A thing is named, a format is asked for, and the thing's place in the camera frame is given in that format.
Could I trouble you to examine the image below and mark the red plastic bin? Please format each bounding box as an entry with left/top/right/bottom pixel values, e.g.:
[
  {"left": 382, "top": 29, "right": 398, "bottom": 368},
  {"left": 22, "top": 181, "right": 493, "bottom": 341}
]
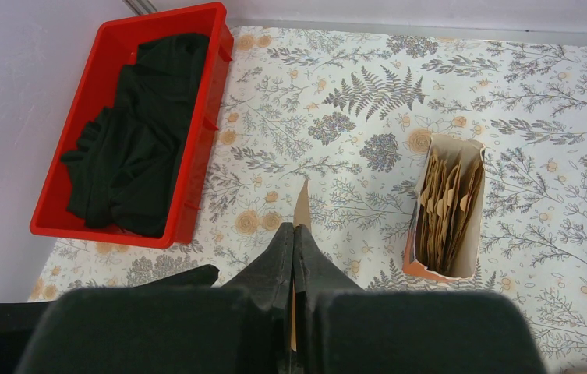
[{"left": 30, "top": 2, "right": 234, "bottom": 249}]

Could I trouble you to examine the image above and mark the floral table mat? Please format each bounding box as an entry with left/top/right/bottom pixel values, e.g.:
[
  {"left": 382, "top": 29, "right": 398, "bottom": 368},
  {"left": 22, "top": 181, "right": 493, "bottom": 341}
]
[{"left": 30, "top": 26, "right": 587, "bottom": 372}]

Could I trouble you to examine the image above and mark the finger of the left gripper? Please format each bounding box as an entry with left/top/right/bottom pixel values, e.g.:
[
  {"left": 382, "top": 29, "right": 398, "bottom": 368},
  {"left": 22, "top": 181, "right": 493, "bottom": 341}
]
[{"left": 139, "top": 264, "right": 219, "bottom": 288}]

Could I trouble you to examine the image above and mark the black cloth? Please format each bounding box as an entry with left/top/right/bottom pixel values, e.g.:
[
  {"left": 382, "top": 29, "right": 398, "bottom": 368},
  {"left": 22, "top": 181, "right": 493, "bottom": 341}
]
[{"left": 61, "top": 34, "right": 210, "bottom": 237}]

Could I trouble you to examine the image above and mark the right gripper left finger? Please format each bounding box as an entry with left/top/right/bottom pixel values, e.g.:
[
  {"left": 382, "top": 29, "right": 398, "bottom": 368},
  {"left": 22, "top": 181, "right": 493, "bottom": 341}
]
[{"left": 17, "top": 223, "right": 295, "bottom": 373}]

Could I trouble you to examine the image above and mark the brown paper coffee filter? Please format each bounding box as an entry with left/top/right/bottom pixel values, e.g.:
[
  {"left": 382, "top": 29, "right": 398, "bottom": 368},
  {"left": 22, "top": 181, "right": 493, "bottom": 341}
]
[{"left": 292, "top": 179, "right": 312, "bottom": 354}]

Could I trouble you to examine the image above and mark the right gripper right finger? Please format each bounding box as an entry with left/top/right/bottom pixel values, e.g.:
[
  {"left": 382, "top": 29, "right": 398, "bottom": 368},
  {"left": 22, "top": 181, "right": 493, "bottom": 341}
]
[{"left": 293, "top": 225, "right": 545, "bottom": 373}]

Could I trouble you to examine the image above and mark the orange coffee filter box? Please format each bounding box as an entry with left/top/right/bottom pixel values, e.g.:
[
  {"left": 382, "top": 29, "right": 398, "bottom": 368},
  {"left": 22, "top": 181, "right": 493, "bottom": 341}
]
[{"left": 402, "top": 134, "right": 486, "bottom": 283}]

